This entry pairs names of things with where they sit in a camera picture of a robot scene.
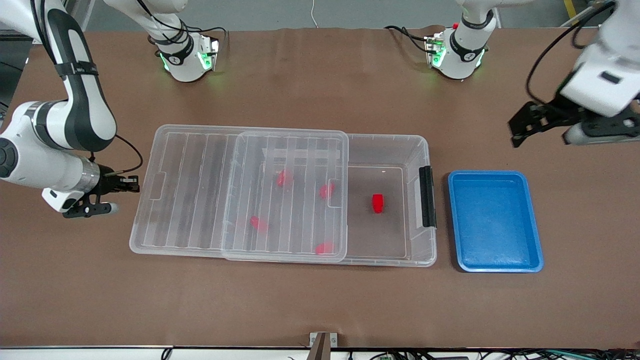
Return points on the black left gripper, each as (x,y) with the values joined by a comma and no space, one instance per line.
(561,111)

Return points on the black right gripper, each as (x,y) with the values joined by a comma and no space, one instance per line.
(108,182)

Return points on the clear ribbed plastic lid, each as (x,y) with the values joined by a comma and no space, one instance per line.
(200,200)

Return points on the red block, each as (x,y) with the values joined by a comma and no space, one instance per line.
(283,177)
(326,190)
(258,223)
(378,203)
(325,247)

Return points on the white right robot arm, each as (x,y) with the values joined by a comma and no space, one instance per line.
(85,115)

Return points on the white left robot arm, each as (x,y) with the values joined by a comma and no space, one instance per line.
(605,85)

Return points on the clear plastic storage box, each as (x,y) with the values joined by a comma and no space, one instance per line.
(385,240)

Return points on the blue plastic tray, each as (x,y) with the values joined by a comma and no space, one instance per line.
(495,225)

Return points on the brown table mat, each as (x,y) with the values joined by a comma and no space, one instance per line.
(320,305)

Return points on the aluminium frame profile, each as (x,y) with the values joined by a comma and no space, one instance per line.
(582,12)
(15,35)

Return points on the grey metal table bracket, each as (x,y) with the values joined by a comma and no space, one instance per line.
(323,345)

